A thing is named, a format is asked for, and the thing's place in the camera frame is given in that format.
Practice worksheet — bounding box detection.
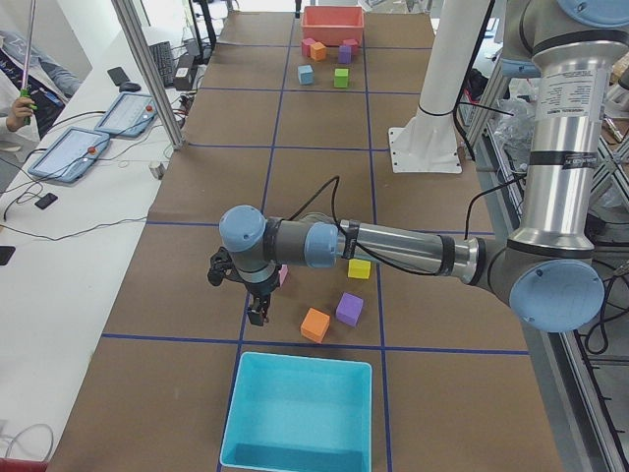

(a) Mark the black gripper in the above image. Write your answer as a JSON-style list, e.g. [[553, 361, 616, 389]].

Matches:
[[243, 275, 276, 326]]

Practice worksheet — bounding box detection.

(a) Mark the light blue block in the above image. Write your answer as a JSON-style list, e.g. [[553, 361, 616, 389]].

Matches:
[[299, 212, 334, 225], [297, 65, 315, 86]]

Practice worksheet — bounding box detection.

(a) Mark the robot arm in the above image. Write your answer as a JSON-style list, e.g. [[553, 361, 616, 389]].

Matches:
[[207, 1, 628, 332]]

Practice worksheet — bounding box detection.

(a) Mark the light pink block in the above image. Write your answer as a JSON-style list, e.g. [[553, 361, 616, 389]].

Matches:
[[279, 265, 288, 286]]

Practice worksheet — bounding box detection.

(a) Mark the orange block left side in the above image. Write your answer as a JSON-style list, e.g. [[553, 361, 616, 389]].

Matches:
[[300, 308, 330, 343]]

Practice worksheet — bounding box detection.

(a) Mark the yellow block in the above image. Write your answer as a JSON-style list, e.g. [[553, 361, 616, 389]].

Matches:
[[347, 259, 372, 280]]

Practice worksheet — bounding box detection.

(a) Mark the cyan plastic bin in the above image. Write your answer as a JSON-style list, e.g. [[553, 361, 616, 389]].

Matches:
[[219, 352, 372, 471]]

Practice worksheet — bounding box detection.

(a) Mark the blue teach pendant far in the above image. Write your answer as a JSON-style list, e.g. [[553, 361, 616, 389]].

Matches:
[[94, 91, 157, 138]]

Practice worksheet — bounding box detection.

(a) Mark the blue teach pendant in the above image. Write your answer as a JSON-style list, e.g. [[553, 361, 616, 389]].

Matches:
[[28, 127, 110, 184], [94, 91, 157, 138]]

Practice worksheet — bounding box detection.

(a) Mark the black smartphone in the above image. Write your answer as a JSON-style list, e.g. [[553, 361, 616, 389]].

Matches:
[[34, 193, 58, 209]]

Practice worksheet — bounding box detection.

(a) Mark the blue teach pendant near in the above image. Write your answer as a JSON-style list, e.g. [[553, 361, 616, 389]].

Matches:
[[28, 127, 110, 184]]

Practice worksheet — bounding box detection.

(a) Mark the green block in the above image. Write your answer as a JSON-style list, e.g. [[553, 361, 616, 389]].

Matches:
[[333, 68, 349, 89]]

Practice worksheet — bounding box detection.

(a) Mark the black computer mouse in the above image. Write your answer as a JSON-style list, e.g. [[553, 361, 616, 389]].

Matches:
[[119, 82, 142, 92]]

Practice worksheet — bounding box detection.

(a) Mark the orange block right side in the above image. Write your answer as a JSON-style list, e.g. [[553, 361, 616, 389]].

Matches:
[[310, 41, 327, 61]]

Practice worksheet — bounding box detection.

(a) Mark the magenta block beside orange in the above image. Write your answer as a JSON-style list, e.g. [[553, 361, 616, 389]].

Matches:
[[301, 37, 315, 57]]

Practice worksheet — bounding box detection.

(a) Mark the black keyboard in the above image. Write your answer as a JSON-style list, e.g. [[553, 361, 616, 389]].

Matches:
[[148, 41, 175, 88]]

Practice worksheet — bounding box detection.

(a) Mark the red plastic bin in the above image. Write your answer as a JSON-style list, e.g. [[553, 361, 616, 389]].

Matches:
[[301, 6, 365, 46]]

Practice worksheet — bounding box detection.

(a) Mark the person in white shirt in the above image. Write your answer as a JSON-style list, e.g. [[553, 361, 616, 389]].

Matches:
[[1, 30, 82, 162]]

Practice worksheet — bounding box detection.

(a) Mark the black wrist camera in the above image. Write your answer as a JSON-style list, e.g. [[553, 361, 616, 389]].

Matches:
[[207, 247, 238, 287]]

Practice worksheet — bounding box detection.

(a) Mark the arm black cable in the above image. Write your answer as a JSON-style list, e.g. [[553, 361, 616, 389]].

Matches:
[[289, 175, 473, 276]]

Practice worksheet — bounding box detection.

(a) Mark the white pedestal column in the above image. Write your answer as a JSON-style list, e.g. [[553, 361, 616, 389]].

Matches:
[[388, 0, 492, 174]]

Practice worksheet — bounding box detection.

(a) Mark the aluminium frame post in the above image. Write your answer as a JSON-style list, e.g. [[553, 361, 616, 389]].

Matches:
[[111, 0, 184, 150]]

